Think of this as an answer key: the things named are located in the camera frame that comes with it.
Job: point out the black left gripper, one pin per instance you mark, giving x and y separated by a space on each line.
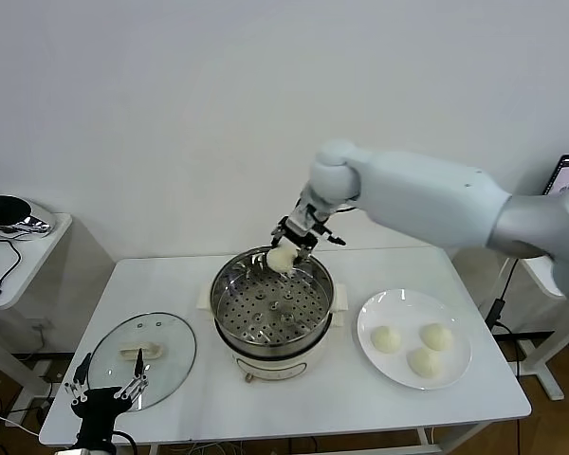
99 403

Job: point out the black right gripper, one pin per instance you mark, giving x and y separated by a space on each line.
299 231

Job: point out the white steamed baozi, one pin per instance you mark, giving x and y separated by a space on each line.
280 260
436 336
424 362
385 340

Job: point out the round glass pot lid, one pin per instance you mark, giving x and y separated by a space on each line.
170 346

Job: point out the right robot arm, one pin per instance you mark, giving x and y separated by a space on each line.
431 204

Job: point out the stainless steel steamer basket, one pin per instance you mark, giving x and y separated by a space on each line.
246 298

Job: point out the steel steamer pot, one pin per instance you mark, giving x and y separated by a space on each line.
270 369

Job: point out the white round plate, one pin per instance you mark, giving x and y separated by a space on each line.
403 313

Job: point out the chrome and black headset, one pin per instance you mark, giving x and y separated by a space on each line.
5 211

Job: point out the white side table with label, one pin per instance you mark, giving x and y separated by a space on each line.
538 279

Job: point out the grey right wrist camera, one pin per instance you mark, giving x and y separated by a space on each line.
306 211

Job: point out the white wall socket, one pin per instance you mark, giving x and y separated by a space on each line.
39 325

